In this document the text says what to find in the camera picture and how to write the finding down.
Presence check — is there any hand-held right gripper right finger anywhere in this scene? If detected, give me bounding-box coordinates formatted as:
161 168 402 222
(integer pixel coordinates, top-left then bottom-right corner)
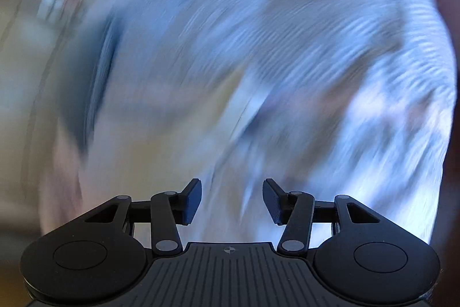
262 178 382 255

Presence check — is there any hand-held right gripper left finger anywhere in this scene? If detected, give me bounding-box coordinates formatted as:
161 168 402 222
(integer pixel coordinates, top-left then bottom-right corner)
83 178 202 256

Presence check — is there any cream white garment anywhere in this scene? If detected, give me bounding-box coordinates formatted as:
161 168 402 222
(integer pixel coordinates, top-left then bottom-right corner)
81 73 299 243

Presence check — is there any blue pillow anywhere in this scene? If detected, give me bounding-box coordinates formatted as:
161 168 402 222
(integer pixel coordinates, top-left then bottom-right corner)
59 14 121 158

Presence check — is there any blue striped folded quilt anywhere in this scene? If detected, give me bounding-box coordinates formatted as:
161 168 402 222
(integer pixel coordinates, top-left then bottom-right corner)
108 0 457 243

